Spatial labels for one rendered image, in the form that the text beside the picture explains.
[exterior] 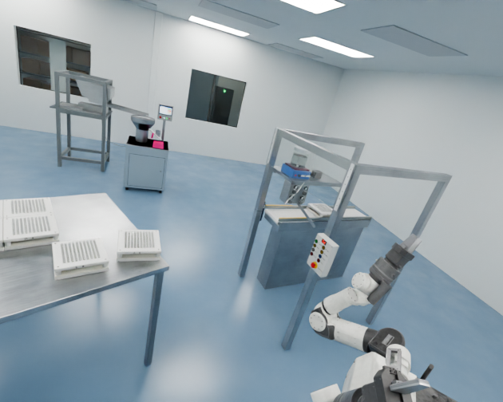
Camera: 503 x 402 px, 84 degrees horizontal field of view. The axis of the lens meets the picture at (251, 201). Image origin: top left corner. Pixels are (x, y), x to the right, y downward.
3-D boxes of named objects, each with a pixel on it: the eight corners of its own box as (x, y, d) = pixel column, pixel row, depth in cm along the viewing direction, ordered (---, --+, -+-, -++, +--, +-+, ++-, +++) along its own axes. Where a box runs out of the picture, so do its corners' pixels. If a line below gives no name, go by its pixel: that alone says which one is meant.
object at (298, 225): (277, 231, 271) (280, 222, 267) (263, 217, 293) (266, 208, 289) (367, 227, 334) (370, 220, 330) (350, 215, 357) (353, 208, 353)
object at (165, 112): (155, 142, 464) (158, 103, 440) (155, 140, 473) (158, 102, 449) (168, 144, 472) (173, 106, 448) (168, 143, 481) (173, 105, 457)
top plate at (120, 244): (116, 254, 161) (116, 251, 160) (118, 231, 181) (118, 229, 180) (160, 254, 171) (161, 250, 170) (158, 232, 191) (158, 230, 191)
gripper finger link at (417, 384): (416, 384, 43) (390, 391, 48) (433, 388, 44) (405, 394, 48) (413, 372, 44) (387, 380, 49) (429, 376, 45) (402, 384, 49)
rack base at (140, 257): (116, 262, 163) (116, 258, 162) (118, 238, 183) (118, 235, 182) (160, 260, 173) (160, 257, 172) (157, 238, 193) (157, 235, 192)
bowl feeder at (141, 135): (128, 141, 432) (129, 117, 418) (130, 136, 463) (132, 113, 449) (161, 147, 449) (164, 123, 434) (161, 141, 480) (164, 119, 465)
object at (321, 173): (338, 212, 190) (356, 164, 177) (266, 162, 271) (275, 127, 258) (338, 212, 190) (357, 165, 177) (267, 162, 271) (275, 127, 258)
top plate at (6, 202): (3, 220, 165) (3, 217, 164) (3, 202, 182) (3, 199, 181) (53, 216, 181) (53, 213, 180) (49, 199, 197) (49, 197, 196)
